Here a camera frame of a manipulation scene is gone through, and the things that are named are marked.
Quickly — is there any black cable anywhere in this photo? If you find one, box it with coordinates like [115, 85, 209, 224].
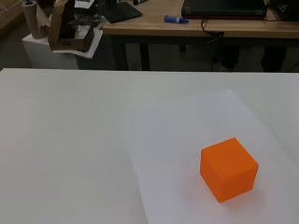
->
[200, 20, 225, 45]

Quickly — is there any wooden desk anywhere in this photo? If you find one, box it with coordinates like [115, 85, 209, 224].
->
[102, 0, 299, 72]

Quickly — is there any blue marker pen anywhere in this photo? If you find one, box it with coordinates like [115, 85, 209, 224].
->
[164, 15, 190, 25]

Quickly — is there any brown paper roll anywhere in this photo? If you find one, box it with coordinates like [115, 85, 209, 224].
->
[21, 0, 50, 40]

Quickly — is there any black monitor stand base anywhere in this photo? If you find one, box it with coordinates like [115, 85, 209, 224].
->
[98, 1, 143, 24]

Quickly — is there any white flat box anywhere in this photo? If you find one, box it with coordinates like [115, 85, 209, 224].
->
[128, 89, 299, 224]

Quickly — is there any orange cube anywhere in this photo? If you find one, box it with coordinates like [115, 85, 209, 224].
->
[199, 137, 260, 204]

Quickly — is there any open brown cardboard box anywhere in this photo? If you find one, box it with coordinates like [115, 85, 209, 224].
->
[48, 0, 96, 52]

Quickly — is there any white pedestal box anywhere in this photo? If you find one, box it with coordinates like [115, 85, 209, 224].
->
[21, 33, 79, 70]

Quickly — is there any black laptop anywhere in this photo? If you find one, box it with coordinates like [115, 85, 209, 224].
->
[180, 0, 268, 20]

